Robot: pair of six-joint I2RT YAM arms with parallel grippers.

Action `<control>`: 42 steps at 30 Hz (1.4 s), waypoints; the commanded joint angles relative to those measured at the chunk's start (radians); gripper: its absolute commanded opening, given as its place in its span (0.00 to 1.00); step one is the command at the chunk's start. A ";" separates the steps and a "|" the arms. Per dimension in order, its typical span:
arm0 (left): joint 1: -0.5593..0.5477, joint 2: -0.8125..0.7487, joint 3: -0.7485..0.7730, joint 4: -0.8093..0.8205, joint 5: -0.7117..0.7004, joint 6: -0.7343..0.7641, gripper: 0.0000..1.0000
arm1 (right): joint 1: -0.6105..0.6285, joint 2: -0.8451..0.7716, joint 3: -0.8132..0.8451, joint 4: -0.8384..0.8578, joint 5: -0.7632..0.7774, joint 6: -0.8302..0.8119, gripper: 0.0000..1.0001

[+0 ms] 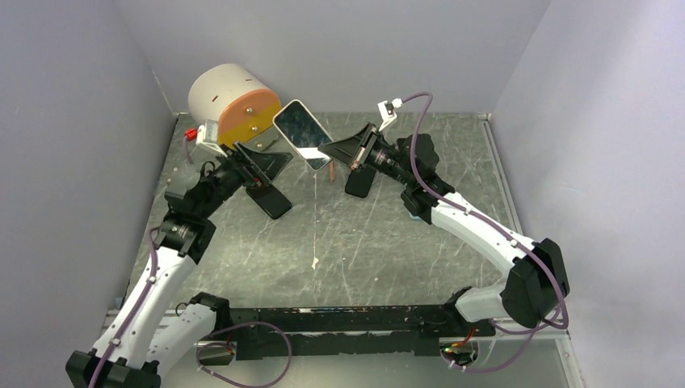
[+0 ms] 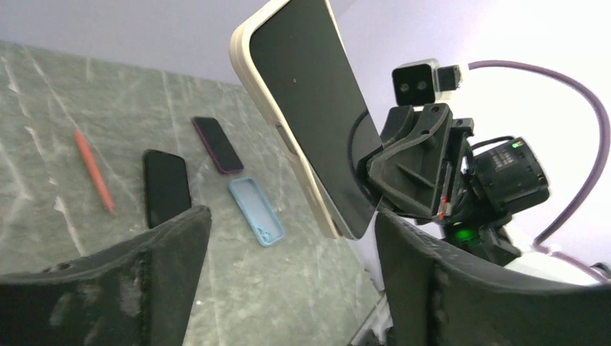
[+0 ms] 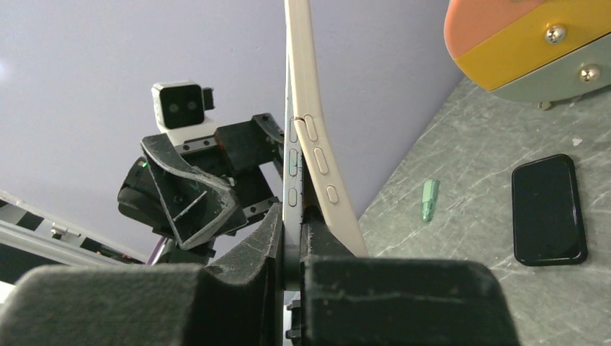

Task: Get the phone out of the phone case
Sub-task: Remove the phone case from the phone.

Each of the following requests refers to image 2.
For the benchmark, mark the light blue phone case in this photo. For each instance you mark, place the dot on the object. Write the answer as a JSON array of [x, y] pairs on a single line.
[[257, 211]]

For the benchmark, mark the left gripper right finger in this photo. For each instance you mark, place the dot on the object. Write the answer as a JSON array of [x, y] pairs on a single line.
[[440, 295]]

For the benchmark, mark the beige phone case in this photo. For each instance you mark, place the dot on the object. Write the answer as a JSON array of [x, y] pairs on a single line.
[[327, 216]]

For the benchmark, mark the phone with purple frame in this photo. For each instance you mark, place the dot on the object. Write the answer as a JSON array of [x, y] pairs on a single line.
[[217, 144]]

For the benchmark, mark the red pencil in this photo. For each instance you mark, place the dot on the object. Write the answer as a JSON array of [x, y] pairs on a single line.
[[93, 170]]

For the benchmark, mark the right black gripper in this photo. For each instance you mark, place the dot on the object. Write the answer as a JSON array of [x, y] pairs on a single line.
[[419, 169]]

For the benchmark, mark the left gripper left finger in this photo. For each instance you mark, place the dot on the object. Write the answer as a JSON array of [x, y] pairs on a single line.
[[137, 292]]

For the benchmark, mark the black phone centre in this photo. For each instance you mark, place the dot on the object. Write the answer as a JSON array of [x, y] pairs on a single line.
[[166, 186]]

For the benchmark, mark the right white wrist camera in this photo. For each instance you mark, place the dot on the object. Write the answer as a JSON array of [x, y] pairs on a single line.
[[424, 82]]

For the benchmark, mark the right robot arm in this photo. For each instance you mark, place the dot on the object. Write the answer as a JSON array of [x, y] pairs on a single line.
[[508, 179]]

